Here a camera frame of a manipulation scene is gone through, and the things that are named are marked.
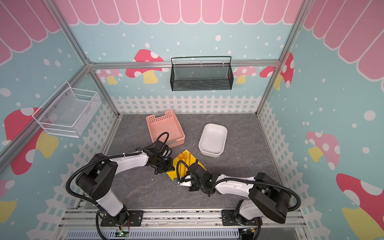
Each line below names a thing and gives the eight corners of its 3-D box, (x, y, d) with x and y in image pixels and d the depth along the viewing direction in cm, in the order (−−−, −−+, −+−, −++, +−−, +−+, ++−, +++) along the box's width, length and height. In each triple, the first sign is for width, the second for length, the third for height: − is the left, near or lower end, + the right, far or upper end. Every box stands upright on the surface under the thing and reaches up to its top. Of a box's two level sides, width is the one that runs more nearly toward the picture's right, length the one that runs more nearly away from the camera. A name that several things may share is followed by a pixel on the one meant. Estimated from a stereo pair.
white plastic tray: (195, 155, 99) (195, 150, 94) (203, 127, 115) (204, 121, 110) (222, 161, 96) (223, 156, 91) (227, 131, 112) (228, 126, 107)
